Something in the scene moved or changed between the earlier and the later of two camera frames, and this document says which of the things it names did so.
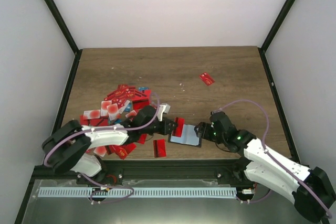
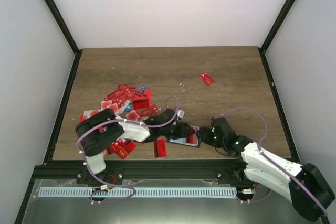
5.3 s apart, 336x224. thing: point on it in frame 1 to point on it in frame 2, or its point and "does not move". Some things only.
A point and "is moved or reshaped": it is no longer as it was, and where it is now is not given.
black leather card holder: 189,137 does not move
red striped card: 178,131 is moved or reshaped
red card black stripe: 159,148 does not move
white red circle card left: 93,114 does not move
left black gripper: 166,129 to 182,132
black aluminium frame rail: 210,169 does not move
